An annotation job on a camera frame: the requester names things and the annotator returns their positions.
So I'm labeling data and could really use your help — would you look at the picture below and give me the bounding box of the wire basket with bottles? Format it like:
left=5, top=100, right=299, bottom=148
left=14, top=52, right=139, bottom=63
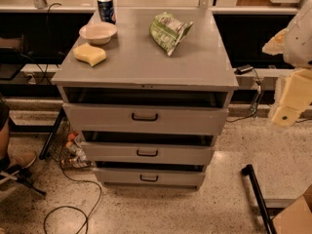
left=49, top=120, right=94, bottom=170

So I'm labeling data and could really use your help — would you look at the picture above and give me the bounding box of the black power adapter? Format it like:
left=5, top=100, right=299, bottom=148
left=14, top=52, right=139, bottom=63
left=235, top=64, right=254, bottom=75

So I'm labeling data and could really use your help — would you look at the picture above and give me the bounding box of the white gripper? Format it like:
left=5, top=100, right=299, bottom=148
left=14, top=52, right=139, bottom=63
left=270, top=68, right=312, bottom=129

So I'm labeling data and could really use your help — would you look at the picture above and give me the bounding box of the grey drawer cabinet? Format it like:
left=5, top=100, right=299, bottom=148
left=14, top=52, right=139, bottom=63
left=51, top=7, right=240, bottom=191

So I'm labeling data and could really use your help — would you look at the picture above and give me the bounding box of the grey top drawer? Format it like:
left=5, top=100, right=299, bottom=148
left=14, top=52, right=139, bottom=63
left=63, top=103, right=228, bottom=136

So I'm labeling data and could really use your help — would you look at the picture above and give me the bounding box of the grey middle drawer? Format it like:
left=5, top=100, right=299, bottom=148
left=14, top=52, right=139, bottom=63
left=82, top=141, right=214, bottom=165

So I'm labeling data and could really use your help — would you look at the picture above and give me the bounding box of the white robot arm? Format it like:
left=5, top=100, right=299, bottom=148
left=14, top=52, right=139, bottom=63
left=262, top=0, right=312, bottom=129

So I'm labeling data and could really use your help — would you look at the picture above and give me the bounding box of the black chair base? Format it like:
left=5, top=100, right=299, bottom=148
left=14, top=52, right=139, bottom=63
left=0, top=165, right=46, bottom=196

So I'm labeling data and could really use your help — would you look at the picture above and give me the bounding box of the yellow sponge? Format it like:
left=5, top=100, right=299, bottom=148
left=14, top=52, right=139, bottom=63
left=73, top=43, right=106, bottom=66

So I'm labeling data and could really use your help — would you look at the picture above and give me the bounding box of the green chip bag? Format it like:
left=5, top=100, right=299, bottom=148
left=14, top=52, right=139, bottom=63
left=149, top=13, right=193, bottom=57

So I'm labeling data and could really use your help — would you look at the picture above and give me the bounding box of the black metal frame leg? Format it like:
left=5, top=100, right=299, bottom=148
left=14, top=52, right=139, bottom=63
left=241, top=164, right=277, bottom=234

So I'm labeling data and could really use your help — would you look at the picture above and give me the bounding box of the tan shoe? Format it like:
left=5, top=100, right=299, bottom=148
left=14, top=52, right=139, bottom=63
left=10, top=151, right=36, bottom=168

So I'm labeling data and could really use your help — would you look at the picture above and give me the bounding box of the grey bottom drawer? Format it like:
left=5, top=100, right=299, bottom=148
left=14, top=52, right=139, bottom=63
left=94, top=168, right=206, bottom=187

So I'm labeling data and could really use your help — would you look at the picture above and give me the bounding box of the blue soda can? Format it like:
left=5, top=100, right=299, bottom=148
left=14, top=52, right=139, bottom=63
left=97, top=0, right=116, bottom=24

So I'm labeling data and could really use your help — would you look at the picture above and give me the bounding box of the white bowl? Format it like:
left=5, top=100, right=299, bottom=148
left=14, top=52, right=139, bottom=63
left=79, top=22, right=117, bottom=45

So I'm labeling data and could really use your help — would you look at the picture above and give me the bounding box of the grey drawer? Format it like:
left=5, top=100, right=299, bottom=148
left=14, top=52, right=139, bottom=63
left=94, top=168, right=206, bottom=187
left=63, top=103, right=228, bottom=136
left=82, top=141, right=214, bottom=165

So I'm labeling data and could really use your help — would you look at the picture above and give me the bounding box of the person leg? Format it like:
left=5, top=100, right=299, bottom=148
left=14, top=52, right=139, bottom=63
left=0, top=102, right=11, bottom=171

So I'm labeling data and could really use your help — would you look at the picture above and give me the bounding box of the black floor cable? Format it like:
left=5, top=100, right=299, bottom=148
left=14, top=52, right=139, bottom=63
left=43, top=159, right=103, bottom=234

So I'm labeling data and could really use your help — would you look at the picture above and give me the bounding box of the cardboard box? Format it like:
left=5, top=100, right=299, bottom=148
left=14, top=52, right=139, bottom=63
left=273, top=185, right=312, bottom=234

